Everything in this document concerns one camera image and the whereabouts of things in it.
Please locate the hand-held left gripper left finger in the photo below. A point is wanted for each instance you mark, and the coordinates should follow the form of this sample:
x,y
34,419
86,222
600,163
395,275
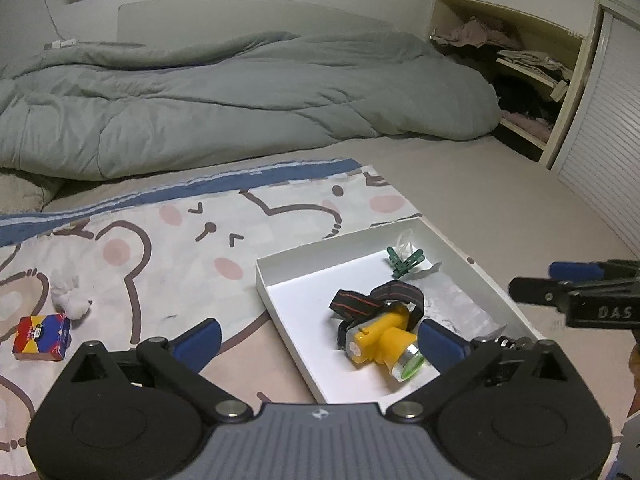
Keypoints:
x,y
200,342

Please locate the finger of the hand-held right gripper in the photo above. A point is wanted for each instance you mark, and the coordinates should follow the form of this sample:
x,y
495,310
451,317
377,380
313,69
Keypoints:
x,y
535,290
570,270

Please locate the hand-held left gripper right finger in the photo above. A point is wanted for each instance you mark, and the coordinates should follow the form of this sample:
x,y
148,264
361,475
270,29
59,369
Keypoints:
x,y
440,347

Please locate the clear plastic bag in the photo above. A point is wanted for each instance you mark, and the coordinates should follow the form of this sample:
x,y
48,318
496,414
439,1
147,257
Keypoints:
x,y
460,305

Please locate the green clip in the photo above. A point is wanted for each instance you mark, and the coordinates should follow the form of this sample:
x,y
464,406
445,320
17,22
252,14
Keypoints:
x,y
407,262

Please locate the white shallow box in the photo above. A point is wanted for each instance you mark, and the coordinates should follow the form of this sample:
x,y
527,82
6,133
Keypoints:
x,y
300,300

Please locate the bear printed blanket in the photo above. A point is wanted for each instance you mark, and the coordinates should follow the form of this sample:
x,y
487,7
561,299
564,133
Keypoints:
x,y
175,240

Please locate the clear plastic wrapper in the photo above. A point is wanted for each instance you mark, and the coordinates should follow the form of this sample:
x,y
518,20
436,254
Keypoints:
x,y
404,240

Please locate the white crumpled tissue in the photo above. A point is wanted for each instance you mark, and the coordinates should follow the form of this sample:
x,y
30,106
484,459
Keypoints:
x,y
72,302

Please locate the folded pink clothes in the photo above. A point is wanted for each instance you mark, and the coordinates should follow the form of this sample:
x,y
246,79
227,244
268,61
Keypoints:
x,y
530,125

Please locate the small red blue card box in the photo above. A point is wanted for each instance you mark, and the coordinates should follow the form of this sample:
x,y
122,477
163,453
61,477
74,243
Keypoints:
x,y
42,335

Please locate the white roller shutter door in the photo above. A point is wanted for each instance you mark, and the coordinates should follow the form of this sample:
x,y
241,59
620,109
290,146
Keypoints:
x,y
610,110

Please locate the dark clothes pile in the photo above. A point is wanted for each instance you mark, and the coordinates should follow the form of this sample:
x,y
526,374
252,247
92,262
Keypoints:
x,y
520,95

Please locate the folded beige clothes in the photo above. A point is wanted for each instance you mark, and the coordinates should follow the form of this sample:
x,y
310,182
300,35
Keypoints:
x,y
525,57

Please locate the beige fleece pillow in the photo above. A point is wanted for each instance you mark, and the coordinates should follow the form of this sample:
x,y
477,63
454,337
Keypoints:
x,y
20,192

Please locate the grey duvet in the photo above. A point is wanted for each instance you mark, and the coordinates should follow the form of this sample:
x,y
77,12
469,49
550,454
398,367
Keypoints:
x,y
250,95

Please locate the pink crumpled clothes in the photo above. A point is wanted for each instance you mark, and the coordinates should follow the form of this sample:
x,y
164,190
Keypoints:
x,y
470,32

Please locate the wooden shelf unit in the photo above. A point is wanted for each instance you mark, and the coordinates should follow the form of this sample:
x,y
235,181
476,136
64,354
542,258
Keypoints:
x,y
510,10

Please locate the white plug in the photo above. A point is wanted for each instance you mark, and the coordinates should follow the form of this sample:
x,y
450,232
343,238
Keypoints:
x,y
60,44

